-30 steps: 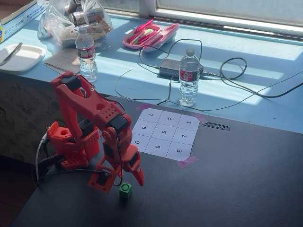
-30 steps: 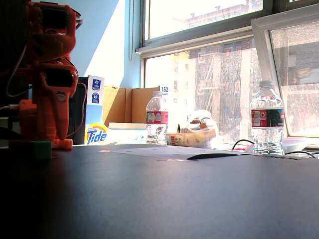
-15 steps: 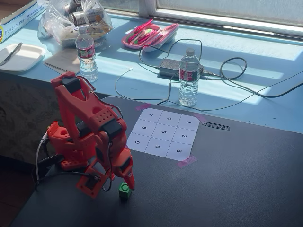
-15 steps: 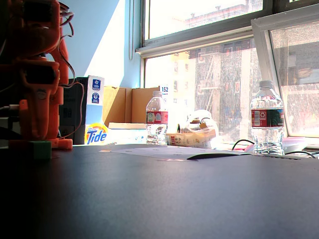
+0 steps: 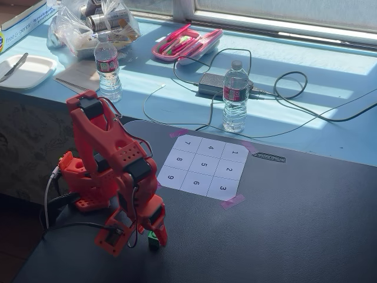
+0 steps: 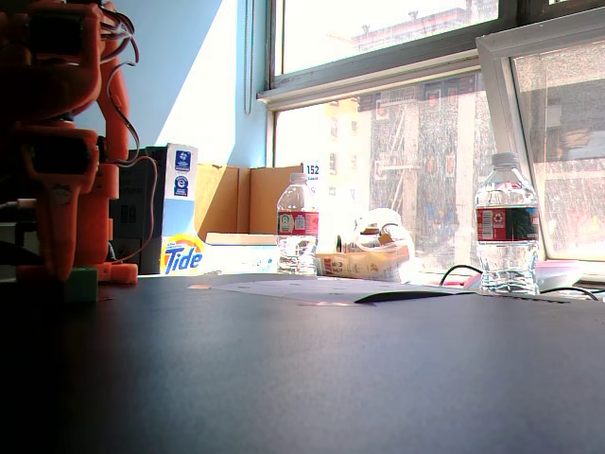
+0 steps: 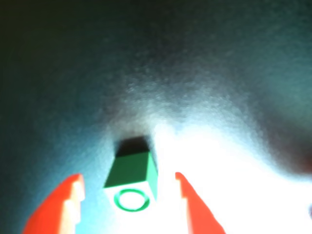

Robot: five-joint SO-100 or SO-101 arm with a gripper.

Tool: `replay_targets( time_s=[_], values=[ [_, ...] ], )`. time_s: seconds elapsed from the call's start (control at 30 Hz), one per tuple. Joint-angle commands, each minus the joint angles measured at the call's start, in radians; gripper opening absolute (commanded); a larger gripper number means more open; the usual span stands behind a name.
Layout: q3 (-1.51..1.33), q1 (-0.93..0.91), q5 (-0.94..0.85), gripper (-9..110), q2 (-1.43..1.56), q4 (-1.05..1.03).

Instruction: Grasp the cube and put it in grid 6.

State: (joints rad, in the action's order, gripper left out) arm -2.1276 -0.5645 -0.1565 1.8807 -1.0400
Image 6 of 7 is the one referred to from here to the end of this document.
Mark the thick black power cord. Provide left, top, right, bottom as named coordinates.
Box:
left=538, top=285, right=602, bottom=303

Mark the thin black cable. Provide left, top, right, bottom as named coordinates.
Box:
left=439, top=263, right=484, bottom=288

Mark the clear water bottle red label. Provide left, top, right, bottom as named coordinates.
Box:
left=473, top=151, right=542, bottom=296
left=275, top=171, right=320, bottom=277

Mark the white window frame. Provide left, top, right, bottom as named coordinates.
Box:
left=256, top=0, right=605, bottom=285

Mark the clear plastic bag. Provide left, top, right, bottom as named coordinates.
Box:
left=313, top=206, right=418, bottom=284

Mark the white framed window screen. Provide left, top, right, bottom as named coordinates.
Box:
left=474, top=18, right=605, bottom=264

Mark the white blind wand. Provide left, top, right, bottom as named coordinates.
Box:
left=244, top=0, right=253, bottom=115

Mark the Tide cardboard box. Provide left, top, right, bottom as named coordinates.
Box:
left=160, top=142, right=323, bottom=277

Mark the black box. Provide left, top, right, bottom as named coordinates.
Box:
left=109, top=146, right=167, bottom=276

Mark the white numbered grid paper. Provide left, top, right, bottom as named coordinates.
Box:
left=211, top=276, right=476, bottom=306

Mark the green cube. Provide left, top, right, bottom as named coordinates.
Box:
left=62, top=266, right=99, bottom=304

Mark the pink pencil case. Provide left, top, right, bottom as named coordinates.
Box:
left=460, top=258, right=583, bottom=291

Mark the black patterned strip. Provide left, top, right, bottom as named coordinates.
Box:
left=499, top=293, right=571, bottom=305

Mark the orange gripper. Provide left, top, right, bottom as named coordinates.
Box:
left=11, top=120, right=103, bottom=282

